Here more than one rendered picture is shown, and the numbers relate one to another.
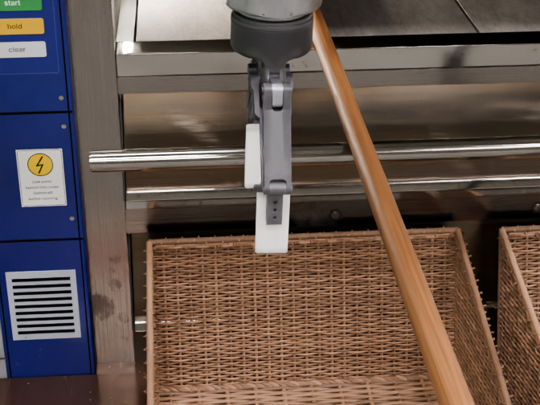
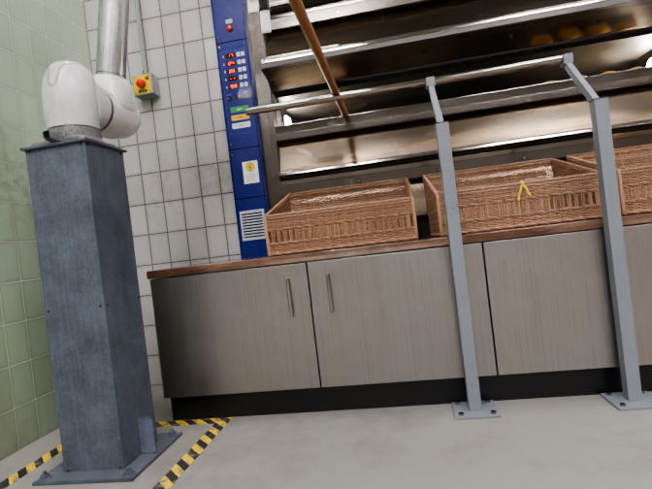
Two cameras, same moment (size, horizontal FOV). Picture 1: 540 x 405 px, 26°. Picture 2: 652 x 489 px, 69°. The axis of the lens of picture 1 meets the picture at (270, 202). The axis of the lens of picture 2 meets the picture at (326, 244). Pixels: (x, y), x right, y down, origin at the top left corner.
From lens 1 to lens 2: 135 cm
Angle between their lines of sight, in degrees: 30
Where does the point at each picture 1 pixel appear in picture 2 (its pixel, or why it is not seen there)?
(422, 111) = (385, 136)
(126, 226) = (282, 192)
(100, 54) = (270, 127)
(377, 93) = (369, 133)
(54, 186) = (254, 175)
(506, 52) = (412, 108)
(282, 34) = not seen: outside the picture
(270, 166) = not seen: outside the picture
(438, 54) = (386, 112)
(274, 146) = not seen: outside the picture
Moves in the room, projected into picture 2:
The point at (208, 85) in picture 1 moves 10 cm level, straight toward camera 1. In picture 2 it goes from (307, 134) to (302, 129)
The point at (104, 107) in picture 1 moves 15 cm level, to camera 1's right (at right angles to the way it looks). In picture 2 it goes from (272, 146) to (302, 141)
